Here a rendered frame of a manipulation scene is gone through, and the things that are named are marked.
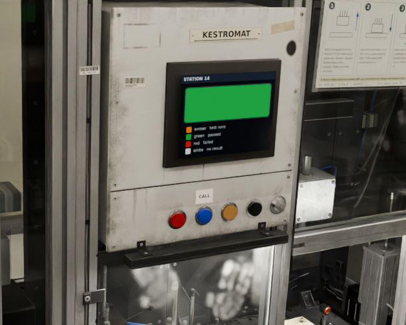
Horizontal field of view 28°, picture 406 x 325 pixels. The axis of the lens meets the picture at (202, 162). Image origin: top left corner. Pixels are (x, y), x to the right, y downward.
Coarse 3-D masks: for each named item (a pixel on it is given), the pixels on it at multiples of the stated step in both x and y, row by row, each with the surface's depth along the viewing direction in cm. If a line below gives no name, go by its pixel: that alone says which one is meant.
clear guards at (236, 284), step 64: (320, 0) 163; (384, 0) 172; (320, 64) 168; (384, 64) 176; (320, 128) 172; (384, 128) 181; (320, 192) 177; (384, 192) 187; (256, 256) 173; (128, 320) 161; (192, 320) 169; (256, 320) 178
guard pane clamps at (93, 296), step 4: (84, 292) 154; (88, 292) 154; (92, 292) 155; (96, 292) 155; (100, 292) 156; (104, 292) 156; (84, 296) 154; (88, 296) 154; (92, 296) 155; (96, 296) 155; (100, 296) 156; (104, 296) 156; (84, 300) 154; (88, 300) 155; (92, 300) 155; (96, 300) 156; (100, 300) 156; (104, 300) 157; (84, 304) 155
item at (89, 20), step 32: (96, 0) 140; (96, 32) 142; (96, 64) 143; (96, 96) 145; (96, 128) 146; (96, 160) 148; (96, 192) 150; (96, 224) 152; (96, 256) 153; (384, 256) 216; (96, 288) 155; (352, 288) 228; (384, 288) 220; (96, 320) 157; (352, 320) 229; (384, 320) 223
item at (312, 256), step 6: (312, 252) 205; (318, 252) 206; (294, 258) 202; (300, 258) 203; (306, 258) 204; (312, 258) 205; (318, 258) 206; (294, 264) 203; (300, 264) 204; (306, 264) 205; (312, 264) 206; (318, 264) 207
